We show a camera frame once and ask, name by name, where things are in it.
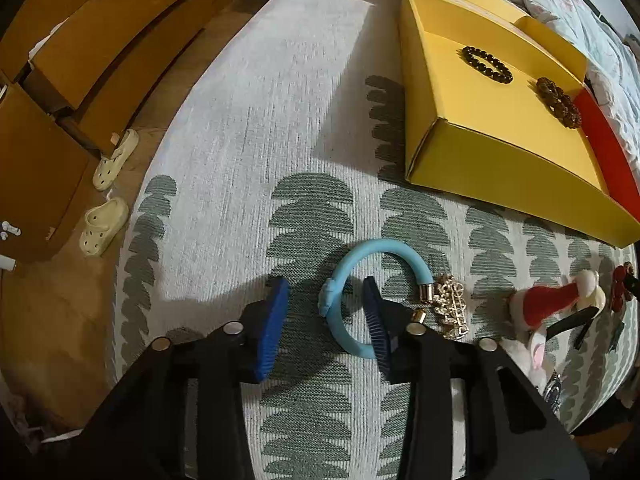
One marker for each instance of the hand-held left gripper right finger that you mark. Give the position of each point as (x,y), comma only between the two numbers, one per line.
(375,330)

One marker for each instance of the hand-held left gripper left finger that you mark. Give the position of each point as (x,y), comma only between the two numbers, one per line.
(272,330)

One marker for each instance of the white plush rabbit hair clip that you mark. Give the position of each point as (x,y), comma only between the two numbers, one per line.
(520,355)

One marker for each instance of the red santa hat hair clip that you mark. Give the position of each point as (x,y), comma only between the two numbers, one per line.
(545,300)

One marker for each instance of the yellow cardboard box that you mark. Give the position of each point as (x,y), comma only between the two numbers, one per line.
(475,105)

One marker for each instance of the red berry hair stick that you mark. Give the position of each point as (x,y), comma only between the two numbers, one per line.
(622,285)

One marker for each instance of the cream slipper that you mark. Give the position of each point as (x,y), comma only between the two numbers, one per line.
(102,227)
(117,157)

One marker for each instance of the green patterned bed cover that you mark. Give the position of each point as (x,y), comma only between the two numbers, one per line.
(280,110)

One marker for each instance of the white charger plug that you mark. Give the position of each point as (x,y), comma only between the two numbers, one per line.
(7,230)

